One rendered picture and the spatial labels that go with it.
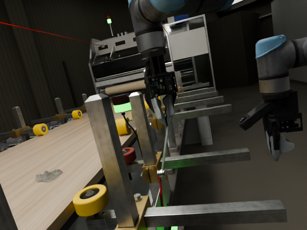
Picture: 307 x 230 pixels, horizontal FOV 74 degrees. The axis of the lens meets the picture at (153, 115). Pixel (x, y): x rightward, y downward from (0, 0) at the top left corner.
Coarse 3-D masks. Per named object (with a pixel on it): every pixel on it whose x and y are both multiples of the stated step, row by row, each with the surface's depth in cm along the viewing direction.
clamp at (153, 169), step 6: (156, 156) 72; (162, 156) 74; (156, 162) 67; (144, 168) 66; (150, 168) 64; (156, 168) 65; (144, 174) 64; (150, 174) 63; (156, 174) 63; (144, 180) 64; (150, 180) 64; (156, 180) 64
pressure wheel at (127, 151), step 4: (124, 148) 76; (128, 148) 75; (132, 148) 74; (124, 152) 72; (128, 152) 71; (132, 152) 71; (124, 156) 69; (128, 156) 70; (132, 156) 71; (128, 160) 70; (132, 160) 71
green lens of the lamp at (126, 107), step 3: (129, 102) 63; (114, 105) 63; (117, 105) 62; (120, 105) 62; (123, 105) 62; (126, 105) 62; (129, 105) 63; (114, 108) 63; (117, 108) 62; (120, 108) 62; (123, 108) 62; (126, 108) 62; (129, 108) 63; (117, 111) 63; (120, 111) 62; (123, 111) 62
